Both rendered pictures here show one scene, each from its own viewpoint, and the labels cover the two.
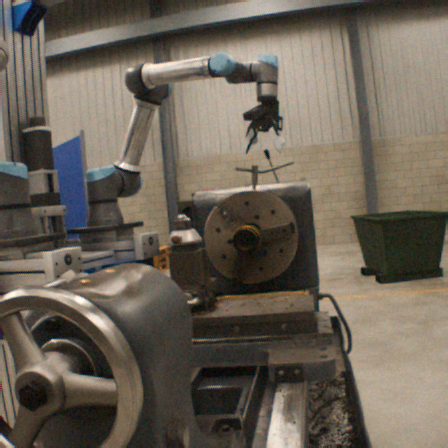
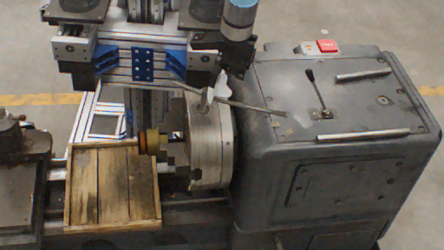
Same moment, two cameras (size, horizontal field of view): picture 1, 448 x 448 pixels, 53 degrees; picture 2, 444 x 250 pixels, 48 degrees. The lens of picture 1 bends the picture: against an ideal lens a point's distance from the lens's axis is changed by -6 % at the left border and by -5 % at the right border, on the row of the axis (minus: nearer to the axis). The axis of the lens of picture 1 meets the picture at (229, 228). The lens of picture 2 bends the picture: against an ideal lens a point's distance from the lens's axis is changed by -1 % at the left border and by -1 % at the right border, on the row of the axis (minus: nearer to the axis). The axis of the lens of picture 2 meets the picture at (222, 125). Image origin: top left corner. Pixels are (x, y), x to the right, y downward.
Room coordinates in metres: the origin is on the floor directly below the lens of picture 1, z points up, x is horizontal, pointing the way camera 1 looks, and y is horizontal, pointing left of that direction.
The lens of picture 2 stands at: (1.24, -1.08, 2.25)
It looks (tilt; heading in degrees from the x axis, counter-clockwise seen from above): 45 degrees down; 66
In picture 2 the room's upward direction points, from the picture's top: 8 degrees clockwise
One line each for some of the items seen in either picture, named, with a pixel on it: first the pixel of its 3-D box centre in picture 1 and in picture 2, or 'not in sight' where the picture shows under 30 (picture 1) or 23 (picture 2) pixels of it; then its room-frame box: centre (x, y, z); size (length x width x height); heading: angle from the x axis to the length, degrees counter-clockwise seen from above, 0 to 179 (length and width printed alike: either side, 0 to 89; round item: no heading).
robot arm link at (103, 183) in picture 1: (102, 182); not in sight; (1.84, 0.48, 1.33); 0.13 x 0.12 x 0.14; 154
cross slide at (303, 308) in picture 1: (219, 317); (10, 174); (1.04, 0.04, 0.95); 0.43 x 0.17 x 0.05; 81
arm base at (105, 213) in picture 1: (103, 212); (209, 1); (1.83, 0.48, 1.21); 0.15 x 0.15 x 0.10
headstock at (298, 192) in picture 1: (258, 233); (317, 132); (2.03, -0.12, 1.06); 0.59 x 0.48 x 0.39; 171
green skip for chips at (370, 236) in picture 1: (398, 245); not in sight; (6.24, -2.27, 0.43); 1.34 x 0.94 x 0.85; 1
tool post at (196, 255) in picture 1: (189, 265); (7, 134); (1.06, 0.10, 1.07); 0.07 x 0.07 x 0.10; 81
